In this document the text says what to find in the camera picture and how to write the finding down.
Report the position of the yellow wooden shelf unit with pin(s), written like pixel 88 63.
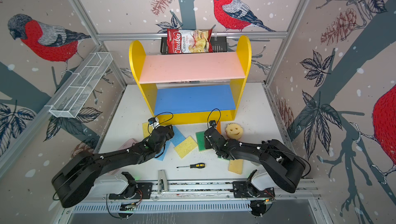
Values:
pixel 187 88

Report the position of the yellow cellulose sponge centre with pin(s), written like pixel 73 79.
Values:
pixel 185 147

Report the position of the light green foam sponge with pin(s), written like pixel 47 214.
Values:
pixel 200 141

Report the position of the white wire mesh basket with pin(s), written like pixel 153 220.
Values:
pixel 71 101

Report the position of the blue sponge lower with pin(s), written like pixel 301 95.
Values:
pixel 162 155

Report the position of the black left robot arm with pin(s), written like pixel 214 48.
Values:
pixel 74 181

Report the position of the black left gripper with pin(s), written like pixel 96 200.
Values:
pixel 170 134

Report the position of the black yellow screwdriver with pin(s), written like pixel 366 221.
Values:
pixel 197 166

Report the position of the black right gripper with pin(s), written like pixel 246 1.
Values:
pixel 207 145

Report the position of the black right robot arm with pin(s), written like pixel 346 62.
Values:
pixel 284 167

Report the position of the yellow sponge near left wall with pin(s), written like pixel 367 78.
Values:
pixel 147 129

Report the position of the grey metal bracket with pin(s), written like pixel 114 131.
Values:
pixel 162 182

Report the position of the black wire basket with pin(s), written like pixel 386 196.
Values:
pixel 219 44

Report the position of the blue sponge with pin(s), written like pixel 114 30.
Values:
pixel 162 155
pixel 178 137

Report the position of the aluminium rail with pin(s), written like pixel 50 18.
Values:
pixel 201 190

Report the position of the pale yellow sponge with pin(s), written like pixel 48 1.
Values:
pixel 236 166

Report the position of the orange foam sponge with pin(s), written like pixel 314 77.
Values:
pixel 218 127

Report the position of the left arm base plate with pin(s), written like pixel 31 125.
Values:
pixel 132 189

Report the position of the blue sponge upper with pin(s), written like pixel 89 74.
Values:
pixel 178 137

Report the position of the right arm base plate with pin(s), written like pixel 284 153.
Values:
pixel 259 184

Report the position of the yellow smiley face sponge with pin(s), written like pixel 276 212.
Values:
pixel 234 131

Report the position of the red cassava chips bag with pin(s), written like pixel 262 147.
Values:
pixel 189 41

